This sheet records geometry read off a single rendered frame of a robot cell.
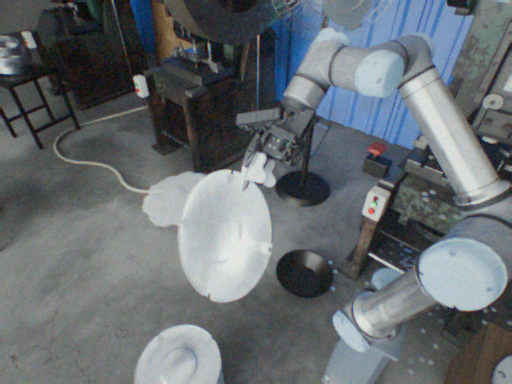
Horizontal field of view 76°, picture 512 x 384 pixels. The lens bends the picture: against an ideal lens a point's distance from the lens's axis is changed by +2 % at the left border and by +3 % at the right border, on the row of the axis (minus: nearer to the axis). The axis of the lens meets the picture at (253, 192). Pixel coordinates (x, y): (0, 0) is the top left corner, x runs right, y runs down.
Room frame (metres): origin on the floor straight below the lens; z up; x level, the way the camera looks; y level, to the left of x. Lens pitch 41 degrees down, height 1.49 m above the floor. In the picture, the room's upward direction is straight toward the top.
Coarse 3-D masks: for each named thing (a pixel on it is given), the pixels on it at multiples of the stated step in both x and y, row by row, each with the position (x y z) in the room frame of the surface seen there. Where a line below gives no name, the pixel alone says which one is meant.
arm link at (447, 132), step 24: (408, 48) 0.63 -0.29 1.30; (432, 48) 0.67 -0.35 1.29; (408, 72) 0.62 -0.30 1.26; (432, 72) 0.61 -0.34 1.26; (408, 96) 0.61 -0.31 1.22; (432, 96) 0.58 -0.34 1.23; (432, 120) 0.56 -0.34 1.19; (456, 120) 0.55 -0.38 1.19; (432, 144) 0.55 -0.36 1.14; (456, 144) 0.52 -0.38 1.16; (456, 168) 0.50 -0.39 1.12; (480, 168) 0.49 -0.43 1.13; (456, 192) 0.50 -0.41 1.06; (480, 192) 0.46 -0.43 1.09; (504, 192) 0.45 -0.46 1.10; (504, 216) 0.42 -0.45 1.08
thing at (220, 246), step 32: (192, 192) 0.60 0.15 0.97; (224, 192) 0.55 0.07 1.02; (256, 192) 0.51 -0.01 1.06; (192, 224) 0.54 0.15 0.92; (224, 224) 0.49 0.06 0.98; (256, 224) 0.46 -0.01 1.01; (192, 256) 0.48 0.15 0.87; (224, 256) 0.44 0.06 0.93; (256, 256) 0.41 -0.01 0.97; (224, 288) 0.39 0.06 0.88
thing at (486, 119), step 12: (504, 60) 1.07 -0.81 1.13; (504, 72) 1.06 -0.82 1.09; (492, 84) 1.07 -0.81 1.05; (504, 84) 1.05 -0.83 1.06; (492, 96) 1.05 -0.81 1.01; (504, 96) 1.04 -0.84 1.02; (480, 108) 1.07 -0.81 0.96; (492, 108) 1.04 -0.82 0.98; (504, 108) 1.03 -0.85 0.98; (480, 120) 1.06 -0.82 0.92; (492, 120) 1.01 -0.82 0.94; (504, 120) 0.99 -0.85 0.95; (492, 132) 1.00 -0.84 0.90; (504, 132) 0.98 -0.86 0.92
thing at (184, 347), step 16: (176, 336) 0.56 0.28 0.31; (192, 336) 0.56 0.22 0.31; (208, 336) 0.56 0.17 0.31; (144, 352) 0.50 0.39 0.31; (160, 352) 0.50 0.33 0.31; (176, 352) 0.50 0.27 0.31; (192, 352) 0.50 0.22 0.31; (208, 352) 0.50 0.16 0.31; (144, 368) 0.45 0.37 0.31; (160, 368) 0.44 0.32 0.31; (176, 368) 0.44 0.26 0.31; (192, 368) 0.44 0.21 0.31; (208, 368) 0.45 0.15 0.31
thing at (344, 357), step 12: (336, 348) 0.64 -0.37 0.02; (348, 348) 0.50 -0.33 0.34; (372, 348) 0.46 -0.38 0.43; (384, 348) 0.45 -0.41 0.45; (396, 348) 0.45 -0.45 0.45; (336, 360) 0.52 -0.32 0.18; (348, 360) 0.49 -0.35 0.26; (360, 360) 0.47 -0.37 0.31; (372, 360) 0.46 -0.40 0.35; (384, 360) 0.45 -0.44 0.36; (396, 360) 0.42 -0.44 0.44; (336, 372) 0.50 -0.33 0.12; (348, 372) 0.48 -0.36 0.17; (360, 372) 0.46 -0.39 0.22; (372, 372) 0.45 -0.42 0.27
